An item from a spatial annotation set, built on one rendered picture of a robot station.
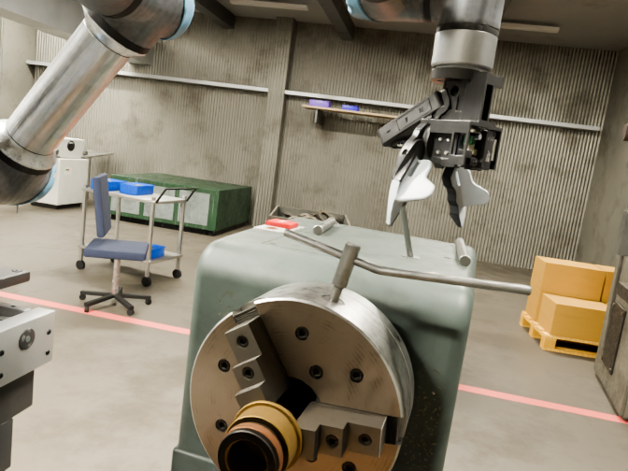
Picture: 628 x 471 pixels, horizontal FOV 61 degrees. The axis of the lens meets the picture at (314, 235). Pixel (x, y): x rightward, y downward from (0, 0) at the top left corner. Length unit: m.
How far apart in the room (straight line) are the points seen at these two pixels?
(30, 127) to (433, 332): 0.73
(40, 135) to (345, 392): 0.65
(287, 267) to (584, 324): 4.51
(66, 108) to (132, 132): 9.80
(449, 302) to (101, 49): 0.66
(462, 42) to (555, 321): 4.60
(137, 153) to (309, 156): 3.29
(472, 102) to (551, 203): 8.96
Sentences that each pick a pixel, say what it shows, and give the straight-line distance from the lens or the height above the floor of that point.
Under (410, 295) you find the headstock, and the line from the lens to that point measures 0.87.
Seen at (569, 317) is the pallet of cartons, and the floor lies 0.32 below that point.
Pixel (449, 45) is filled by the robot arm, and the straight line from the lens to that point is 0.70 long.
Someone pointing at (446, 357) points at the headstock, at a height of 1.15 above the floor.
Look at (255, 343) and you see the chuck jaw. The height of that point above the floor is 1.18.
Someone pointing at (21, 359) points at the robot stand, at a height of 1.06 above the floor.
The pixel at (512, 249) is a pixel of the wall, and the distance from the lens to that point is 9.60.
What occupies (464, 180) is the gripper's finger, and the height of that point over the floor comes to 1.42.
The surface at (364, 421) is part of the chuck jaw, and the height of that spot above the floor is 1.11.
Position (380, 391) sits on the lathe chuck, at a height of 1.14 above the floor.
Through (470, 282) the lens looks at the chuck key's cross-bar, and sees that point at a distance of 0.72.
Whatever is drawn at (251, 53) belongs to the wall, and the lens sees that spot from 10.01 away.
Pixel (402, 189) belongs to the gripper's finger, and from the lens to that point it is 0.67.
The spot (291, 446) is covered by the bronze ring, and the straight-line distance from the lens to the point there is 0.68.
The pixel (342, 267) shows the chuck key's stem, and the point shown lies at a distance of 0.74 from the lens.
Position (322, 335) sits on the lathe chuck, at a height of 1.20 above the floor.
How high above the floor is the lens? 1.43
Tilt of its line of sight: 9 degrees down
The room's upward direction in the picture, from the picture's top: 8 degrees clockwise
